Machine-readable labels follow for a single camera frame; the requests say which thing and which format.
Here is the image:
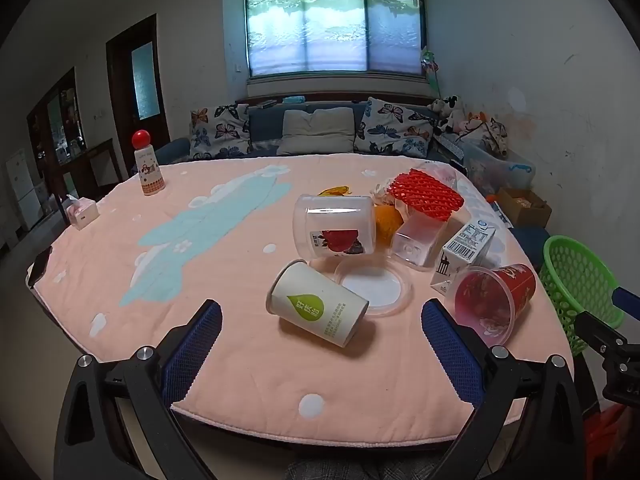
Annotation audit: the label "clear plastic bag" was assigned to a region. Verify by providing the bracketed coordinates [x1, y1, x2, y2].
[410, 160, 458, 191]

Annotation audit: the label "dark wooden side table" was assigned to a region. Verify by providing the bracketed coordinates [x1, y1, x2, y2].
[60, 137, 125, 206]

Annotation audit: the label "butterfly print pillow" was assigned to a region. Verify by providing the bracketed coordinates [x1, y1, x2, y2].
[354, 96, 436, 158]
[189, 104, 253, 162]

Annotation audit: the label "orange fruit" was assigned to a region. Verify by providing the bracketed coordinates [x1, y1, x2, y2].
[374, 204, 405, 248]

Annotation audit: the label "colourful pinwheel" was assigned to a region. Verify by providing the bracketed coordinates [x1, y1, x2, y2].
[419, 50, 445, 98]

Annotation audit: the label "pink tissue box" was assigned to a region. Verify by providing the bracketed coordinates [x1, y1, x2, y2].
[65, 195, 99, 231]

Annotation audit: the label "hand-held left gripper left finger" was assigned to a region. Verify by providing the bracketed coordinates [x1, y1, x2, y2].
[54, 299, 223, 480]

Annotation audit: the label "beige pillow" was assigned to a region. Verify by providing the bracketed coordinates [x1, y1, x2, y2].
[276, 108, 357, 157]

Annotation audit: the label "clear round plastic lid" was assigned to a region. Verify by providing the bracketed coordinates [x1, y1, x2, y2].
[334, 260, 413, 317]

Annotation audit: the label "black and white cow plush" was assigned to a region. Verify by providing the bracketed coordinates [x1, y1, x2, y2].
[430, 95, 463, 133]

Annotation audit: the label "black flat object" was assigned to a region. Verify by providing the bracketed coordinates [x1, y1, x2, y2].
[26, 246, 52, 288]

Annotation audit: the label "white milk carton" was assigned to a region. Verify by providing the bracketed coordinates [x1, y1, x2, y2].
[430, 220, 496, 297]

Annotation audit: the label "red plastic stool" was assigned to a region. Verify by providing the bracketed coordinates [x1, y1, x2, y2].
[582, 402, 640, 480]

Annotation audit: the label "blue and white paper sheet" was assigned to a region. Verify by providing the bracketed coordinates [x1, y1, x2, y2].
[487, 200, 513, 228]

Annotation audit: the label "red foam fruit net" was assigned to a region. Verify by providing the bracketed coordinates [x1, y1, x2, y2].
[389, 170, 465, 223]

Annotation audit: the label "window with printed blind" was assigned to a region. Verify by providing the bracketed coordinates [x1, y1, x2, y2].
[242, 0, 428, 81]

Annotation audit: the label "white bottle red round cap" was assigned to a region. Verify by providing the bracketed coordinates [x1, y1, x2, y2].
[131, 129, 167, 197]

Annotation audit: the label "green plastic basket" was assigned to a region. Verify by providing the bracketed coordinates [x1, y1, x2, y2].
[539, 236, 626, 358]

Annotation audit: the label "white fridge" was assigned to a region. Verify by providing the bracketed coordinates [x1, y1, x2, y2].
[5, 149, 43, 233]

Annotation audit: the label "large clear cup red label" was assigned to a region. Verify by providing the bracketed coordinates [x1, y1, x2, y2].
[292, 194, 377, 261]

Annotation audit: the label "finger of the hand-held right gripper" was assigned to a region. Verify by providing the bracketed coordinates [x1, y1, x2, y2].
[610, 287, 640, 321]
[574, 312, 628, 356]

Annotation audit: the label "dark wooden display cabinet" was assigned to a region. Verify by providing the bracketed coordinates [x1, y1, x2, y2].
[26, 66, 88, 186]

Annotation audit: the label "clear square plastic bottle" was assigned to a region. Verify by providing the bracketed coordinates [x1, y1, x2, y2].
[390, 207, 451, 271]

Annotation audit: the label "beige patterned cloth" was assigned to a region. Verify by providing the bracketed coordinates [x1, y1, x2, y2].
[480, 117, 510, 158]

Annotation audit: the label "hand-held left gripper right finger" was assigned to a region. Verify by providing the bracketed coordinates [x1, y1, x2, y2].
[421, 299, 586, 480]

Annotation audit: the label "clear plastic storage box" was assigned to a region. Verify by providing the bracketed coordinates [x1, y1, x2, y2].
[462, 140, 537, 196]

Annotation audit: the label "brown cardboard box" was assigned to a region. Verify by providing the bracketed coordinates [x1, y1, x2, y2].
[495, 187, 553, 228]

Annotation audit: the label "blue sofa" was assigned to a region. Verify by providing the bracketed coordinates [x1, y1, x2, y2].
[155, 100, 468, 166]

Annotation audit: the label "white paper cup green leaf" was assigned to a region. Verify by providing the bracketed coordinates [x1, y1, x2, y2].
[266, 259, 371, 348]

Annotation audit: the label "dark wooden door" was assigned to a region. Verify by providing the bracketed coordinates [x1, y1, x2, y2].
[105, 14, 171, 146]

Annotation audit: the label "red plastic cup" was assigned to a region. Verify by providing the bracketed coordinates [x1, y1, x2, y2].
[450, 262, 537, 346]

